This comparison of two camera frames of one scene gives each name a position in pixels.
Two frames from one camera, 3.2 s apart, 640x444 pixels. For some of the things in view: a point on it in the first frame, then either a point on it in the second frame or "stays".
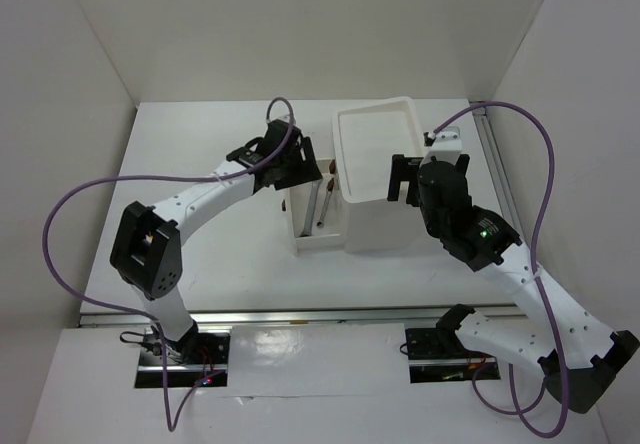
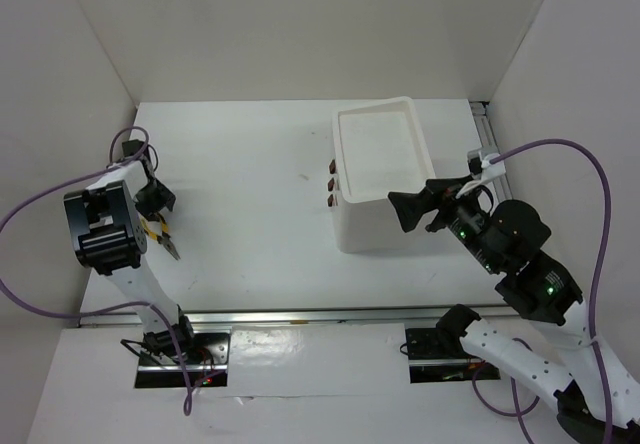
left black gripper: (306, 169) -> (165, 198)
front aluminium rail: (142, 319) stays
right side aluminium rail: (492, 149) stays
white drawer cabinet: (364, 135) stays
